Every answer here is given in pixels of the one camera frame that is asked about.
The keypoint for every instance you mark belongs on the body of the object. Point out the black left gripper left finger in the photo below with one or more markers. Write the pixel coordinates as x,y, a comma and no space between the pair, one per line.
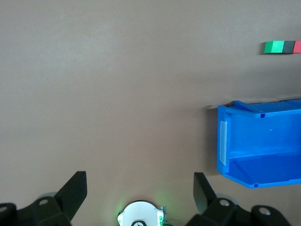
70,193

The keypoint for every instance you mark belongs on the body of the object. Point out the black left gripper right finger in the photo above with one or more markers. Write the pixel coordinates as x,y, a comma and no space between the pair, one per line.
202,190

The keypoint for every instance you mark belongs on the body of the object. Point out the green cube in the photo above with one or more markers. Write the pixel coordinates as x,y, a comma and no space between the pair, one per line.
275,47

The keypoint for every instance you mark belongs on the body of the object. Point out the red cube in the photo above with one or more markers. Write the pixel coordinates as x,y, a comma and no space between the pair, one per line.
297,46

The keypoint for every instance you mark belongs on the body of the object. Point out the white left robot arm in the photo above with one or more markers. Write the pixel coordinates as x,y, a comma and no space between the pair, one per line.
138,214

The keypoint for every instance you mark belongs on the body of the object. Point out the black cube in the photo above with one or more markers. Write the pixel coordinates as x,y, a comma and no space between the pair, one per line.
289,47

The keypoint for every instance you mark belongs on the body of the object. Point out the blue plastic storage bin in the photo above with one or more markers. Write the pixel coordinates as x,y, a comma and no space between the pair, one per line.
258,141

